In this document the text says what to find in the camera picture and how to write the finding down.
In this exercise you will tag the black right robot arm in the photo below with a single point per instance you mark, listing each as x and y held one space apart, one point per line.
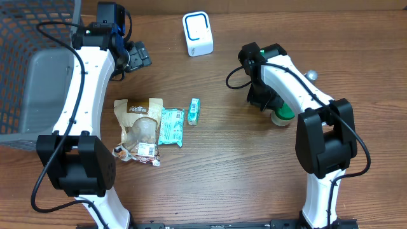
325 133

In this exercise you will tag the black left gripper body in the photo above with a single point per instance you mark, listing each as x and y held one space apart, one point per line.
138 58

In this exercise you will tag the green lidded jar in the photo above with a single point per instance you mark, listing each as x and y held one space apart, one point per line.
282 116

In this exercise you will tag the dark grey mesh basket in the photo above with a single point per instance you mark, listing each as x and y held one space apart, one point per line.
35 70

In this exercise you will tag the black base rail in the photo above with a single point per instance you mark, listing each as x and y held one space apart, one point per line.
222 226

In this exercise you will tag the white barcode scanner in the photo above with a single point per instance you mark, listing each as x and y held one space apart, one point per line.
198 33

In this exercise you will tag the teal Kleenex tissue pack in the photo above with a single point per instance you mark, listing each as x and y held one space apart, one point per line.
194 112

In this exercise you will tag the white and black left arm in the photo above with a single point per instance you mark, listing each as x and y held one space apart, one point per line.
74 158

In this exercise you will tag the teal snack bar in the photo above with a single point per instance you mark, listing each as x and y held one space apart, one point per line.
172 126

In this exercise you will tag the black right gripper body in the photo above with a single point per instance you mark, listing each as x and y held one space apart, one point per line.
262 100

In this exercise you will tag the brown snack packet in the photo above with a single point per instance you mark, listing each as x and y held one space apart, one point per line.
140 124

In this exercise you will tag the yellow liquid bottle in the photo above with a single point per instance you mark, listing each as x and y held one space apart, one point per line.
311 75

